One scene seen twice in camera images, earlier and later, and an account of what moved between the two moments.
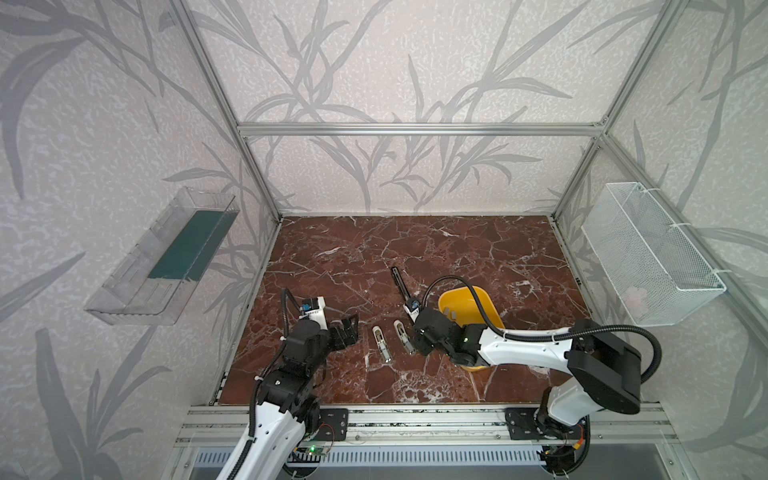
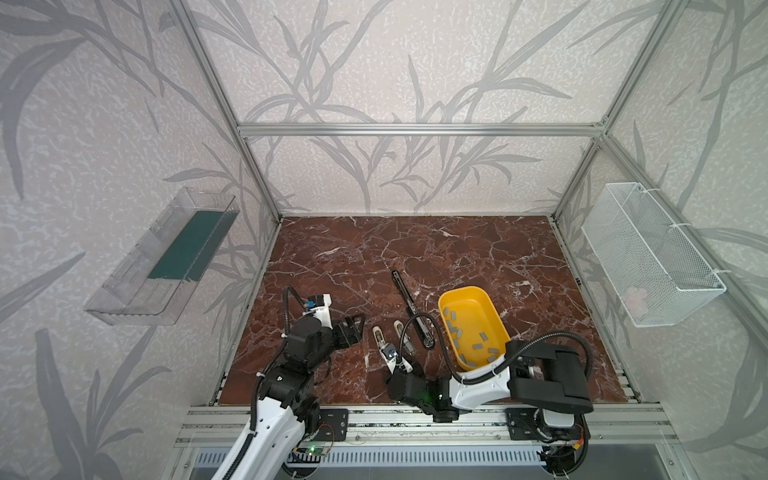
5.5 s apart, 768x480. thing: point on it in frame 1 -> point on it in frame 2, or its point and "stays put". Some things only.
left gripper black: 335,333 stays put
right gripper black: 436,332 -> 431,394
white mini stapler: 406,339 stays put
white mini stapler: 382,344 stays put
